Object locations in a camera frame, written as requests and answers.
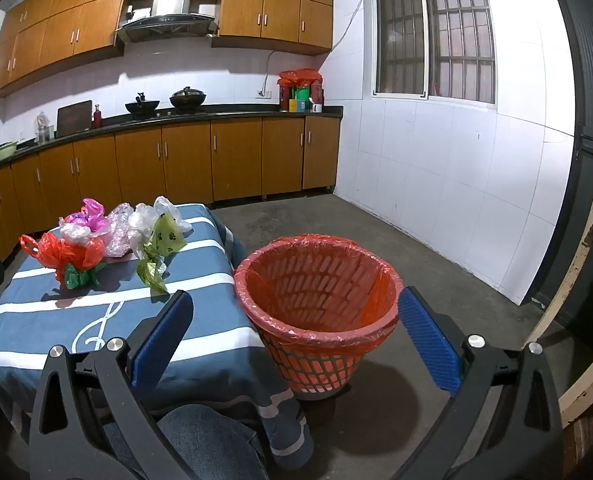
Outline red plastic basket liner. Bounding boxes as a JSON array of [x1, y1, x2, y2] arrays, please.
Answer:
[[234, 233, 405, 348]]

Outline red plastic bag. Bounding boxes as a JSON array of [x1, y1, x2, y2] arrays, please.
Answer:
[[20, 232, 106, 283]]

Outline large white plastic bag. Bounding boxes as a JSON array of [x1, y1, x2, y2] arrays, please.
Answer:
[[128, 196, 193, 257]]

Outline black wok with lid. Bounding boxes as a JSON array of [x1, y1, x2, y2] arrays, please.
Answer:
[[170, 86, 208, 112]]

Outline dark door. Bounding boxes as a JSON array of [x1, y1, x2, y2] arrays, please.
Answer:
[[527, 0, 593, 331]]

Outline clear crinkled plastic bag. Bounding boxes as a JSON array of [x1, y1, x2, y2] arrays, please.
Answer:
[[104, 203, 137, 259]]

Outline blue white striped tablecloth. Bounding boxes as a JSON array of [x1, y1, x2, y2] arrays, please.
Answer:
[[0, 203, 315, 456]]

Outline red covered container rack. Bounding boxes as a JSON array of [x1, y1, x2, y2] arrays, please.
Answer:
[[277, 68, 323, 111]]

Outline glass jar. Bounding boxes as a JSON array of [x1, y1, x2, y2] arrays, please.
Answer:
[[35, 112, 54, 144]]

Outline small white plastic bag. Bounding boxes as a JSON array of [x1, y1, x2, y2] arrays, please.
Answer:
[[60, 222, 95, 247]]

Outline white wall cable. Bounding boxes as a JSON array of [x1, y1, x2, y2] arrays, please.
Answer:
[[261, 0, 375, 96]]

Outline steel range hood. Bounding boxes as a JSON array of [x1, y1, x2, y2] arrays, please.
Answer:
[[115, 0, 220, 43]]

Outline brown cutting board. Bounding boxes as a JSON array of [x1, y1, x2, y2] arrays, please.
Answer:
[[56, 100, 93, 137]]

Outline dark green plastic bag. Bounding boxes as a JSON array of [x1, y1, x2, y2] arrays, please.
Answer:
[[64, 264, 102, 290]]

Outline black wok with ladle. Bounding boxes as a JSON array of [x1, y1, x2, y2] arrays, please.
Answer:
[[125, 92, 161, 119]]

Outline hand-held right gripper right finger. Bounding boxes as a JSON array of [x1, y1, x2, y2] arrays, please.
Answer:
[[391, 286, 563, 480]]

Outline wooden base cabinets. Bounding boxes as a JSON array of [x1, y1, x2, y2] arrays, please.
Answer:
[[0, 115, 341, 261]]

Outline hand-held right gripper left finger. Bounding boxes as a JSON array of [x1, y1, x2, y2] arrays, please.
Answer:
[[29, 289, 212, 480]]

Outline barred window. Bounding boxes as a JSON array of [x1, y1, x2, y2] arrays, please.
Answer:
[[363, 0, 497, 106]]

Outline black kitchen countertop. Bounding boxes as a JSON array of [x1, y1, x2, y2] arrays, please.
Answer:
[[0, 105, 344, 177]]

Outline pink plastic bag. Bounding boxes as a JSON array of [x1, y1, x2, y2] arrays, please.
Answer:
[[59, 198, 112, 235]]

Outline light green printed plastic bag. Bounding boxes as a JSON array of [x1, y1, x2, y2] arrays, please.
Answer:
[[135, 212, 187, 295]]

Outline person's jeans leg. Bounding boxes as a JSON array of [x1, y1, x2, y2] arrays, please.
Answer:
[[101, 404, 270, 480]]

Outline orange plastic slotted waste basket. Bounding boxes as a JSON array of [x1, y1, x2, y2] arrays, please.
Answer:
[[234, 233, 405, 402]]

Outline wooden wall cabinets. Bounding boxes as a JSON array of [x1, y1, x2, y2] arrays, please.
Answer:
[[0, 0, 335, 98]]

